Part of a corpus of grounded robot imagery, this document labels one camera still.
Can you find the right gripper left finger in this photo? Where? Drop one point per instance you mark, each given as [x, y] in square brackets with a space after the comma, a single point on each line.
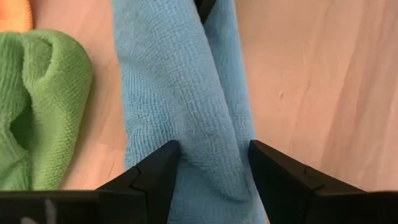
[155, 180]

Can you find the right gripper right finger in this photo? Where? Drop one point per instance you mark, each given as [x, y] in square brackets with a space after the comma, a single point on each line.
[280, 183]

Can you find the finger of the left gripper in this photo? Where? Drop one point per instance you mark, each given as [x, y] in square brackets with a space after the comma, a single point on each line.
[204, 9]

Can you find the blue microfiber towel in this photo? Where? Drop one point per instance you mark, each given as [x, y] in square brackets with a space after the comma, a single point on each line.
[174, 77]

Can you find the orange microfiber towel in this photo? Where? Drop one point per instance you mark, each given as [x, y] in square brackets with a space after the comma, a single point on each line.
[15, 15]

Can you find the green microfiber towel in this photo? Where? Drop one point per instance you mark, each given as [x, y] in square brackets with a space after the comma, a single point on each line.
[56, 93]

